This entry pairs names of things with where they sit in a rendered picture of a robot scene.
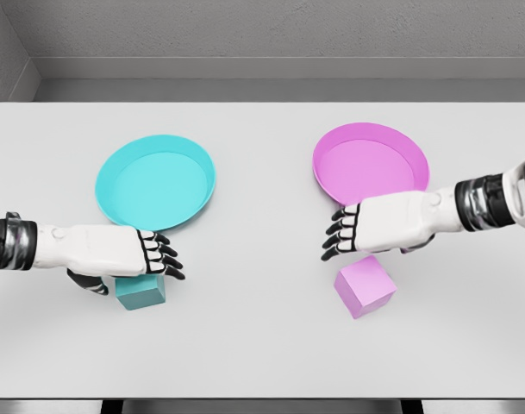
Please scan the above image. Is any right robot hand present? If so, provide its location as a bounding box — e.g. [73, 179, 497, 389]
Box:
[320, 191, 429, 262]

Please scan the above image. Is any pink plate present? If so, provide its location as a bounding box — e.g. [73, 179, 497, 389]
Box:
[311, 122, 431, 210]

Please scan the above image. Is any pink block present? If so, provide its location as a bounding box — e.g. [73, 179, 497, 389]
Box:
[334, 254, 397, 321]

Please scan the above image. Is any cyan plate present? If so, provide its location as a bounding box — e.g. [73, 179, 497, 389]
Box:
[94, 134, 217, 233]

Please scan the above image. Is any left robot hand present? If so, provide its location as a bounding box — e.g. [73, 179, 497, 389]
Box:
[66, 225, 187, 298]

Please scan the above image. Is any cyan block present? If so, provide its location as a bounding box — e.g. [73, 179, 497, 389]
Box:
[114, 274, 167, 311]

